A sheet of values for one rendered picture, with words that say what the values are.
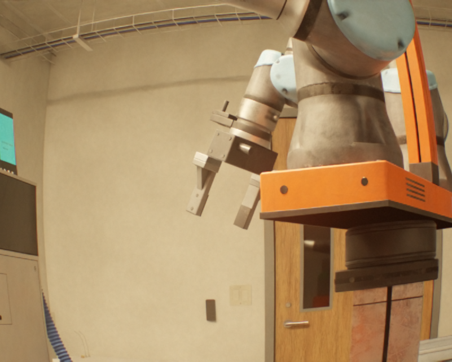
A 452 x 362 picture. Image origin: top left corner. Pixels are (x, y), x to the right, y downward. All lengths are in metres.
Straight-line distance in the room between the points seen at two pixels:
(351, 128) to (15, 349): 0.90
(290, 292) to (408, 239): 3.39
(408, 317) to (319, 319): 3.36
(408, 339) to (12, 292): 0.85
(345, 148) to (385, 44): 0.16
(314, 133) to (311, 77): 0.07
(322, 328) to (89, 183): 1.55
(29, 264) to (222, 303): 2.87
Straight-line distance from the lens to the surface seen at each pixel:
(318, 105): 0.95
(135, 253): 4.58
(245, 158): 1.52
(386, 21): 0.83
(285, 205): 0.92
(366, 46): 0.82
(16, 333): 1.58
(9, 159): 1.73
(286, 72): 1.36
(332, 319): 4.43
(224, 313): 4.47
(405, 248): 1.07
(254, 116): 1.52
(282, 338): 4.45
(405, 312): 1.09
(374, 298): 1.09
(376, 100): 0.96
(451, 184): 1.28
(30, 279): 1.69
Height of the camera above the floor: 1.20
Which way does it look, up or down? 7 degrees up
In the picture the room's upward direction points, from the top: 2 degrees counter-clockwise
